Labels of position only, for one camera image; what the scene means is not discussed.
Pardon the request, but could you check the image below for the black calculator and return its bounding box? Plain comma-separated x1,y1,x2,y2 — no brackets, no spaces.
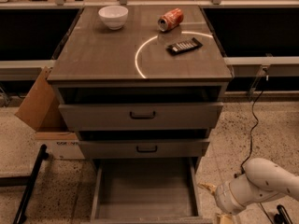
166,37,203,55

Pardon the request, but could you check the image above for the grey drawer cabinet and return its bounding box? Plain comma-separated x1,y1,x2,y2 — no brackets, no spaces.
47,5,234,166

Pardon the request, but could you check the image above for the orange soda can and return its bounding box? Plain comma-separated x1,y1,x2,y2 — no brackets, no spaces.
158,8,184,32

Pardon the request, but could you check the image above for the black wheeled base part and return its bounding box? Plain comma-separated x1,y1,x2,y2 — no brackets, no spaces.
274,204,293,224

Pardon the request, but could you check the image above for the brown cardboard box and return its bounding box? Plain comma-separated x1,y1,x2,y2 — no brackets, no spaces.
15,67,84,160

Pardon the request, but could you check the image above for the grey bottom drawer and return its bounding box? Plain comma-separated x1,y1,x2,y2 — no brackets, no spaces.
83,158,213,224

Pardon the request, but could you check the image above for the grey drawer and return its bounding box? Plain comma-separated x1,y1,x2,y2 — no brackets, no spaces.
83,158,213,224
78,139,209,159
59,103,222,131

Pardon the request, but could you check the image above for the grey middle drawer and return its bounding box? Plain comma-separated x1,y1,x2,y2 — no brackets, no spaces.
78,139,209,159

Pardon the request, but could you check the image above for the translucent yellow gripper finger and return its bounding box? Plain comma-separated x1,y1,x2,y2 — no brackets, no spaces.
198,183,217,195

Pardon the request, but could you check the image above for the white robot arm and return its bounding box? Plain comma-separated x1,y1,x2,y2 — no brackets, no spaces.
198,158,299,216

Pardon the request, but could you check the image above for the black power cable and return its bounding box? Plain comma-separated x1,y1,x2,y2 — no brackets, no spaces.
240,87,275,224

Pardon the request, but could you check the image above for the grey top drawer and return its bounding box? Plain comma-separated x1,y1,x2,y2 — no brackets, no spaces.
59,103,222,131

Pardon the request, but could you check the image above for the white ceramic bowl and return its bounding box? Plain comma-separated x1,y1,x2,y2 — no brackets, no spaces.
98,6,128,30

